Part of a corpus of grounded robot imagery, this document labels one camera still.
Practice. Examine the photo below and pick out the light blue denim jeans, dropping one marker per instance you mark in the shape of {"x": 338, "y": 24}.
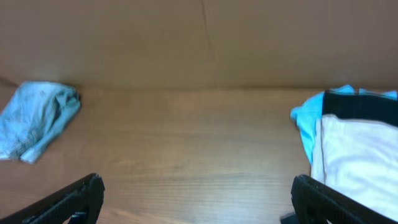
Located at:
{"x": 37, "y": 113}

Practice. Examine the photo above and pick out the light blue folded garment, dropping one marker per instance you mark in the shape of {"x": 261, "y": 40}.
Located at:
{"x": 306, "y": 115}

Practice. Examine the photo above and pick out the black folded garment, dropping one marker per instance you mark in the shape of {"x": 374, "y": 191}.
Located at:
{"x": 367, "y": 107}

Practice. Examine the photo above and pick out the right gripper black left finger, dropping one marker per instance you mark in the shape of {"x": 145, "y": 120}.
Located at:
{"x": 79, "y": 202}

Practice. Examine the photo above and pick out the beige folded garment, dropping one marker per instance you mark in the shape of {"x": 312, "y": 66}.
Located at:
{"x": 358, "y": 158}

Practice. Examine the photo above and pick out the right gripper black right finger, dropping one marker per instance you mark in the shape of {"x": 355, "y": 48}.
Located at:
{"x": 315, "y": 203}

